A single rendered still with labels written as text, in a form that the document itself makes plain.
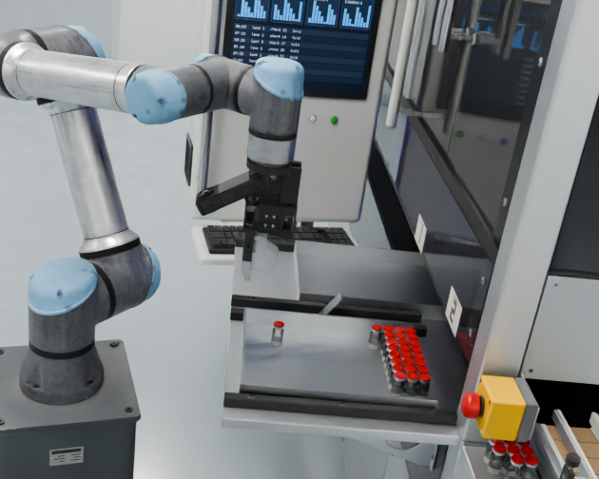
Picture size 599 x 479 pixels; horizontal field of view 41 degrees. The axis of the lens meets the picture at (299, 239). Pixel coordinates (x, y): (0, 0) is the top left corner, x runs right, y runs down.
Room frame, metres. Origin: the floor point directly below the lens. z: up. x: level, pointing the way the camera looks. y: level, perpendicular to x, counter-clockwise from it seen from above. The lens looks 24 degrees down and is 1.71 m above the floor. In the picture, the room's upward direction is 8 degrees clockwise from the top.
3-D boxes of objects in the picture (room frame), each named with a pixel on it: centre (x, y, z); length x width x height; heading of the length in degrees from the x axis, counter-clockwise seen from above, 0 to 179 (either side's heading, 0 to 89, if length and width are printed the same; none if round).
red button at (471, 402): (1.04, -0.30, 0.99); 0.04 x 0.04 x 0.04; 6
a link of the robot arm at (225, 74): (1.22, 0.16, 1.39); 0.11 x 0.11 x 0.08; 59
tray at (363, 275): (1.62, -0.17, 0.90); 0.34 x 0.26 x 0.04; 96
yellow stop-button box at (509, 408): (1.05, -0.35, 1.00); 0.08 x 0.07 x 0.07; 96
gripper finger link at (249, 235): (1.16, 0.08, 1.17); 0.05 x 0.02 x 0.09; 5
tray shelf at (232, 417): (1.44, -0.12, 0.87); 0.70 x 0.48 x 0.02; 6
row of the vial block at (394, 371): (1.28, -0.20, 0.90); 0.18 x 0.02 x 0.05; 5
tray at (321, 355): (1.27, -0.09, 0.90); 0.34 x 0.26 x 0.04; 95
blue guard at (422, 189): (2.12, -0.22, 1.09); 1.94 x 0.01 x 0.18; 6
